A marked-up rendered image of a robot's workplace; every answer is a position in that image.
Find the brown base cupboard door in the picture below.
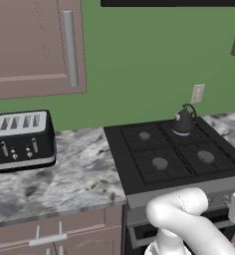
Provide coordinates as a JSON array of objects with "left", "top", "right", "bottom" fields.
[{"left": 0, "top": 233, "right": 124, "bottom": 255}]

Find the black kettle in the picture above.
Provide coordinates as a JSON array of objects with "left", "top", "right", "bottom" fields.
[{"left": 171, "top": 104, "right": 198, "bottom": 136}]

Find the brown drawer front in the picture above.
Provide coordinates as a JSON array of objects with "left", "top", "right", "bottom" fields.
[{"left": 0, "top": 204, "right": 124, "bottom": 252}]

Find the silver drawer handle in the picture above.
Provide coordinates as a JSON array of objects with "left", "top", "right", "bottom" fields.
[{"left": 28, "top": 220, "right": 69, "bottom": 248}]

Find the black range hood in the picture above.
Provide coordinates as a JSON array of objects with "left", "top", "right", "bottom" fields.
[{"left": 100, "top": 0, "right": 235, "bottom": 8}]

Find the silver cupboard door handle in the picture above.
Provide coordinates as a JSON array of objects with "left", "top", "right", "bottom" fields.
[{"left": 61, "top": 10, "right": 80, "bottom": 89}]

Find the brown wall cupboard door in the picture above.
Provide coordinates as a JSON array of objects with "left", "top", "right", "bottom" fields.
[{"left": 0, "top": 0, "right": 89, "bottom": 101}]

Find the black gas stove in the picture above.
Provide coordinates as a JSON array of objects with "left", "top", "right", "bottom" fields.
[{"left": 103, "top": 116, "right": 235, "bottom": 255}]

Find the white wall socket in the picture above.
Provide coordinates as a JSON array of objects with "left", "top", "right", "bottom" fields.
[{"left": 190, "top": 83, "right": 206, "bottom": 105}]

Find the black and silver toaster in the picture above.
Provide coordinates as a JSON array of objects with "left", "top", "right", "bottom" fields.
[{"left": 0, "top": 109, "right": 57, "bottom": 174}]

